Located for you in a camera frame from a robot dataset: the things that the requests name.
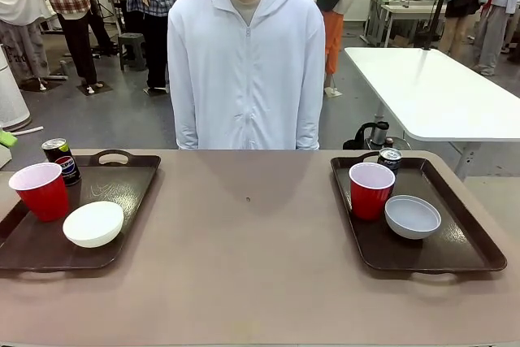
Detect red plastic cup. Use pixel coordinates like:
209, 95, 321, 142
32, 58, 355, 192
7, 162, 70, 223
349, 162, 397, 222

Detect black Pepsi can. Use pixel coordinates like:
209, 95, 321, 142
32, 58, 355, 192
377, 147, 403, 184
41, 138, 81, 187

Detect white plastic bowl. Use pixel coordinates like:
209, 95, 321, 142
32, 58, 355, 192
384, 195, 443, 241
62, 201, 124, 249

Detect person's right forearm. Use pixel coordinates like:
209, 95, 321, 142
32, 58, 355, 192
171, 86, 201, 150

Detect person's left forearm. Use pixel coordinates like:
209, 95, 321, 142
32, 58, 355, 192
292, 86, 325, 150

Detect person in white hoodie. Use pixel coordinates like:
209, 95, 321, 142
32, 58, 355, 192
167, 0, 326, 151

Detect silver thermos bottle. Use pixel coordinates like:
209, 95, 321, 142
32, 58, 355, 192
372, 121, 391, 147

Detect dark brown serving tray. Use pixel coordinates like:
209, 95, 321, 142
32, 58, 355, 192
0, 149, 163, 273
329, 151, 508, 285

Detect bystander in orange shorts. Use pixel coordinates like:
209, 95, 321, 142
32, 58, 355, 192
315, 0, 375, 98

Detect grey plastic stool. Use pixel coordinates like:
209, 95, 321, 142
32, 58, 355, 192
118, 33, 147, 72

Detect white folding table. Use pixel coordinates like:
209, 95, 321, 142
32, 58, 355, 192
344, 46, 520, 181

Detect grey background workbench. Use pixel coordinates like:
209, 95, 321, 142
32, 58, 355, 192
363, 0, 448, 48

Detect black stand pole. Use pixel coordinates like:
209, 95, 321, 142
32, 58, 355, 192
422, 0, 455, 52

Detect green block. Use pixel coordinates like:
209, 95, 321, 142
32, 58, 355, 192
0, 128, 20, 148

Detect white cylindrical appliance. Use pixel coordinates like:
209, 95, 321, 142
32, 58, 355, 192
0, 44, 33, 132

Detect bystander in light blue shirt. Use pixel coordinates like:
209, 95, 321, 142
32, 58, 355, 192
472, 0, 520, 76

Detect bystander in white shirt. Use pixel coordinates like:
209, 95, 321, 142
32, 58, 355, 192
0, 0, 62, 92

